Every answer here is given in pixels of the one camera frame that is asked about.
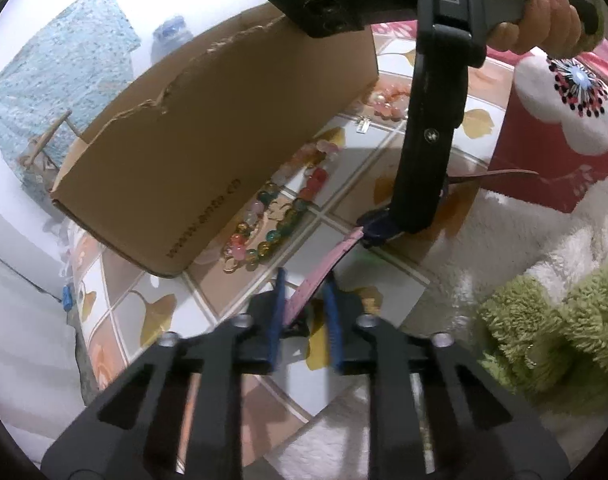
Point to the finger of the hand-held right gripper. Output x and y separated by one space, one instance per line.
378 227

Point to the brown cardboard box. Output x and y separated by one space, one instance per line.
184 160

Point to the wooden chair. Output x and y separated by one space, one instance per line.
59 125

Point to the ginkgo leaf print tablecloth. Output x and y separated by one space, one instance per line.
344 200

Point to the blue water jug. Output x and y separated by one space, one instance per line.
171 37

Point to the small blue object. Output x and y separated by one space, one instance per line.
67 298

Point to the small silver spring clip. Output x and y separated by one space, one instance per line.
362 125

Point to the white curtain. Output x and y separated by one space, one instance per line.
24 360

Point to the white green fluffy robe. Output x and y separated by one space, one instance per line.
533 310

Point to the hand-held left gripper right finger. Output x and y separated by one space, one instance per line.
334 325

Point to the pink floral blanket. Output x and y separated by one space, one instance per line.
533 160

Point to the person's right hand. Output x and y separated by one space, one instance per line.
553 20

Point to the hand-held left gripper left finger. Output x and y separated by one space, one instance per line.
279 310

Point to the blue patterned cloth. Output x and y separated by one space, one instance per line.
59 60

